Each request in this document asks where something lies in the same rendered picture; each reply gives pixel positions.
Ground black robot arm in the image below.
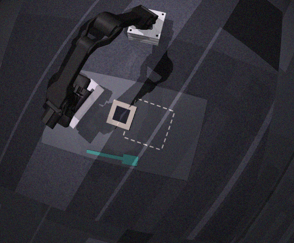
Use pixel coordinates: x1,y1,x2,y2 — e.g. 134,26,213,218
41,5,159,129

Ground grey rectangular mat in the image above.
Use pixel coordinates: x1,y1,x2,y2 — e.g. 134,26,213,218
41,70,208,181

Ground teal small trowel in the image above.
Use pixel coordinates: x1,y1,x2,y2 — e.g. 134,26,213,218
87,150,138,166

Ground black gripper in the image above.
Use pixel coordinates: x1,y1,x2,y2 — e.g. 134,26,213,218
58,74,91,128

